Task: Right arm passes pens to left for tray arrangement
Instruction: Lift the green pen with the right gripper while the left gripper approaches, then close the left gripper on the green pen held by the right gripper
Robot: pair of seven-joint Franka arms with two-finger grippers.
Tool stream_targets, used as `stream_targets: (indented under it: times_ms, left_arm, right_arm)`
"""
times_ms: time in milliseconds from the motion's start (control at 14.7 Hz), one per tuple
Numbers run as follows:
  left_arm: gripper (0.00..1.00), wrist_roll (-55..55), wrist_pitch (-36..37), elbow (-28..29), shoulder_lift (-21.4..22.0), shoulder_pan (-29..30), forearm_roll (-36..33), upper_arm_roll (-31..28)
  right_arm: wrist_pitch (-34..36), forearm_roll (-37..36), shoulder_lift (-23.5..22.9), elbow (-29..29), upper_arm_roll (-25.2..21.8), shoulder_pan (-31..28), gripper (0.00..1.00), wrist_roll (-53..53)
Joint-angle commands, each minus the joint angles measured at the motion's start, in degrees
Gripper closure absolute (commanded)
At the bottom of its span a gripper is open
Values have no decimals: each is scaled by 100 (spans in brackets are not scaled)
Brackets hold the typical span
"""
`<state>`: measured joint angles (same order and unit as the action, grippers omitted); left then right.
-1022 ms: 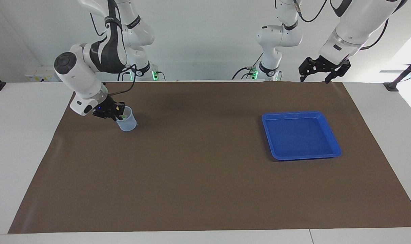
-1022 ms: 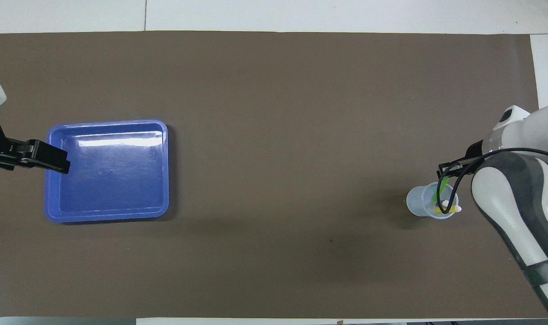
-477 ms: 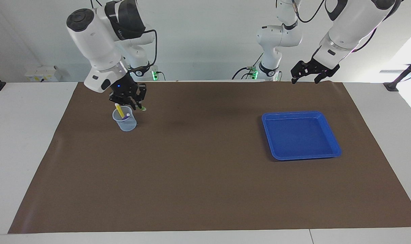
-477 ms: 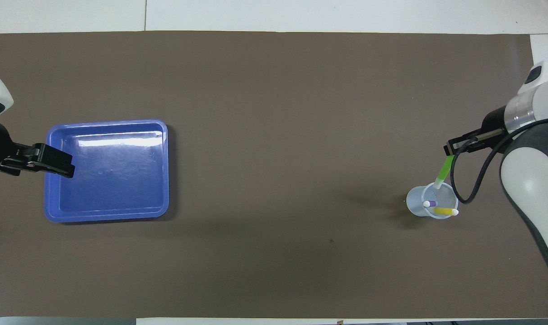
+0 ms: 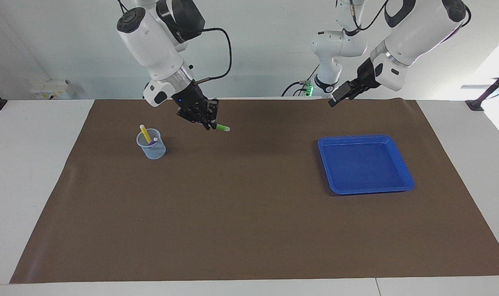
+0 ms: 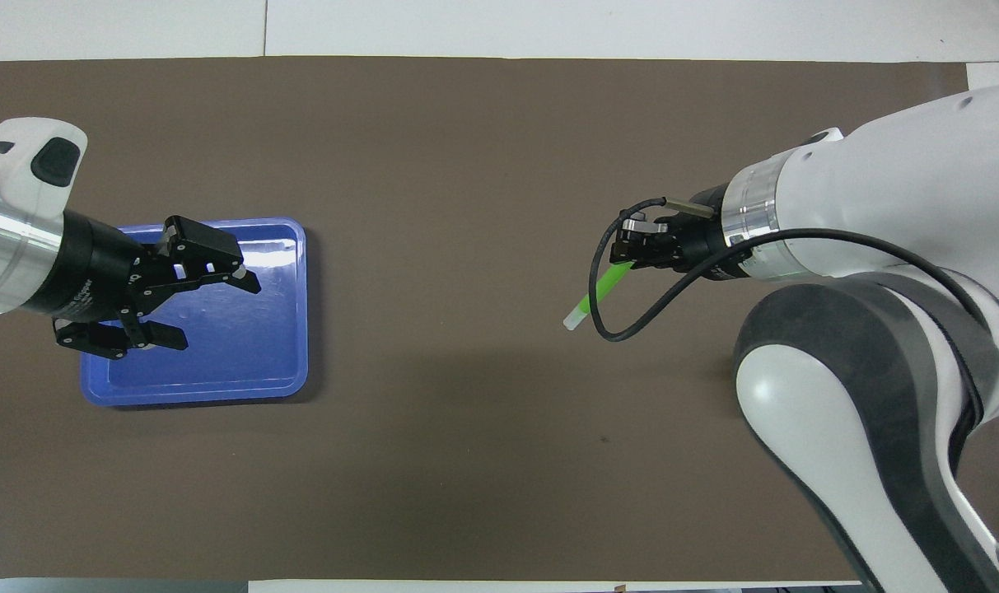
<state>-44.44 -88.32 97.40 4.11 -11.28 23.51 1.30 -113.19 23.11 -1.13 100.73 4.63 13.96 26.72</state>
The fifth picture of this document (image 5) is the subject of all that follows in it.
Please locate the blue plastic tray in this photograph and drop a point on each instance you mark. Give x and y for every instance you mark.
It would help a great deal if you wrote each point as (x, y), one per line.
(364, 164)

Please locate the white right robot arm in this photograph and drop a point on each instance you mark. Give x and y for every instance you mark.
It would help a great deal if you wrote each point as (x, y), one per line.
(150, 37)

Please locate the brown table mat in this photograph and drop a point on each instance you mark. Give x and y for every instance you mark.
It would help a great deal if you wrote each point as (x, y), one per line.
(249, 213)

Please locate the translucent plastic cup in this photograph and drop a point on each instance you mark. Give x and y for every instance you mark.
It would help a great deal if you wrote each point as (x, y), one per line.
(152, 151)

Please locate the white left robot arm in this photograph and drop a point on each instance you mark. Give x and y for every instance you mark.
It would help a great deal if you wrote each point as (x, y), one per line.
(414, 28)

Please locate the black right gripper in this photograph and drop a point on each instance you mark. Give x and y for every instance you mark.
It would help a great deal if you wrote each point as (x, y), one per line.
(191, 100)

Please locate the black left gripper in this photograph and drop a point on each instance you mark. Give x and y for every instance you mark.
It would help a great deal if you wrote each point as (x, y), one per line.
(366, 76)

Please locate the white wall outlet box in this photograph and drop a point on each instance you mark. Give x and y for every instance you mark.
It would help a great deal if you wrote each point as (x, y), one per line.
(52, 89)

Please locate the green pen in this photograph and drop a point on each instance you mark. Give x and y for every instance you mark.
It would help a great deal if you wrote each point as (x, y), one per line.
(223, 128)

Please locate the yellow pen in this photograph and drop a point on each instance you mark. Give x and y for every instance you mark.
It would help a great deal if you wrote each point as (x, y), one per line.
(145, 133)

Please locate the green lit base connector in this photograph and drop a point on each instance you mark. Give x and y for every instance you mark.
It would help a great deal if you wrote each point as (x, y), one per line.
(309, 88)

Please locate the black clamp pole stand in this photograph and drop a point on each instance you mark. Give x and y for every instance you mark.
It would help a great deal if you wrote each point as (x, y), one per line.
(477, 103)

